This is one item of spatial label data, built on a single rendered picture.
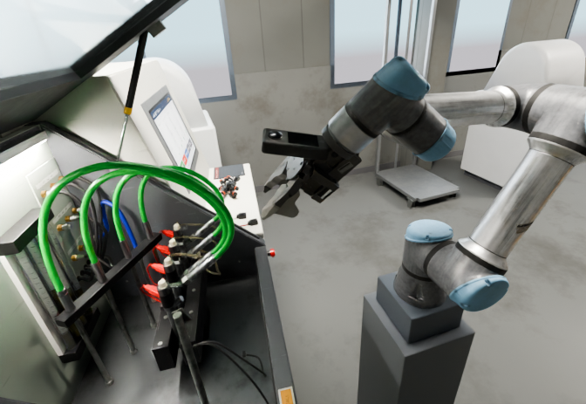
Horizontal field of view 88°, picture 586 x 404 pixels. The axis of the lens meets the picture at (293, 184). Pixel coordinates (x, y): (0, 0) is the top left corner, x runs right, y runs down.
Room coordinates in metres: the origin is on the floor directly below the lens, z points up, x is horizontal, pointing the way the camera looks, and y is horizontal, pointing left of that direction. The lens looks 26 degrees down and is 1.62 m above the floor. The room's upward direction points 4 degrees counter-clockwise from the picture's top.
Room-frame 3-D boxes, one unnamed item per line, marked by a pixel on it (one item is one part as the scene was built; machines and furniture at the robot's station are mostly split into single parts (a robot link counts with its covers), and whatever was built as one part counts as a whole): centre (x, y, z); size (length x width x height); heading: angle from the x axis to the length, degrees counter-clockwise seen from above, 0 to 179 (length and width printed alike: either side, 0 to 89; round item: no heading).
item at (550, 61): (3.07, -2.39, 0.72); 0.78 x 0.64 x 1.43; 14
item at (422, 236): (0.68, -0.37, 1.07); 0.13 x 0.12 x 0.14; 16
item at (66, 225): (0.73, 0.61, 1.20); 0.13 x 0.03 x 0.31; 10
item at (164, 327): (0.65, 0.33, 0.91); 0.34 x 0.10 x 0.15; 10
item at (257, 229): (1.25, 0.29, 0.96); 0.70 x 0.22 x 0.03; 10
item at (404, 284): (0.69, -0.37, 0.95); 0.15 x 0.15 x 0.10
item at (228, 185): (1.29, 0.30, 1.01); 0.23 x 0.11 x 0.06; 10
